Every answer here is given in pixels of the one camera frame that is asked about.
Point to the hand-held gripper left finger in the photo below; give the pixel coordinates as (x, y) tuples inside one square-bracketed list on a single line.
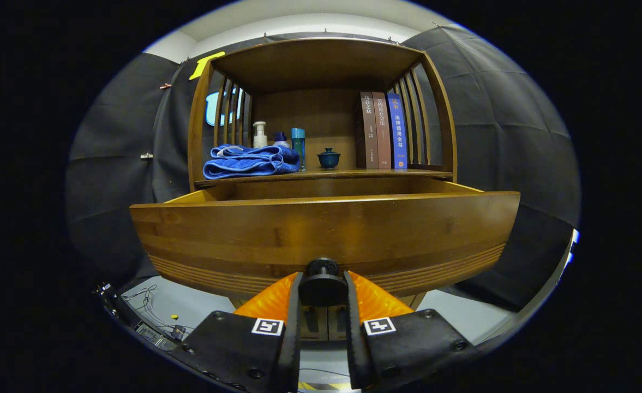
[(294, 327)]

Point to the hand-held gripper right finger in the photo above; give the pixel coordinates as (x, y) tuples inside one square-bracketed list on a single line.
[(353, 338)]

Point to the wooden drawer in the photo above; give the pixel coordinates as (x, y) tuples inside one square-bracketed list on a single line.
[(326, 229)]

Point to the wooden countertop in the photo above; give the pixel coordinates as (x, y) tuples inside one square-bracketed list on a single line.
[(353, 173)]

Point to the wooden cabinet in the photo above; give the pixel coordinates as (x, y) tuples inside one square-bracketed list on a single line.
[(310, 65)]

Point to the blue folded towel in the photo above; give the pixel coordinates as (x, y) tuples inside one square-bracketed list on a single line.
[(244, 164)]

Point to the blue lidded teacup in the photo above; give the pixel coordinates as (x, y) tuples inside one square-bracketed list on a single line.
[(329, 159)]

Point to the blue translucent bottle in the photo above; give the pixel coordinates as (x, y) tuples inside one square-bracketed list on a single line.
[(298, 144)]

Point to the white bottle blue cap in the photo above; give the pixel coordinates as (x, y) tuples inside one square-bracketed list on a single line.
[(281, 139)]

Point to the white pump bottle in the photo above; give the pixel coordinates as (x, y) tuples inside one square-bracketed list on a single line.
[(260, 139)]

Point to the dark brown book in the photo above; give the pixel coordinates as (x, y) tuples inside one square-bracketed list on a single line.
[(370, 136)]

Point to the light brown book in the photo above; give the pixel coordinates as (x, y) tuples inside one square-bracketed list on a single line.
[(383, 136)]

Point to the blue book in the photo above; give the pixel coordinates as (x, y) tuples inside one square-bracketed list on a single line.
[(398, 131)]

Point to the black backdrop cloth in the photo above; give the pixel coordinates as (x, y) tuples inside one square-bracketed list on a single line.
[(517, 136)]

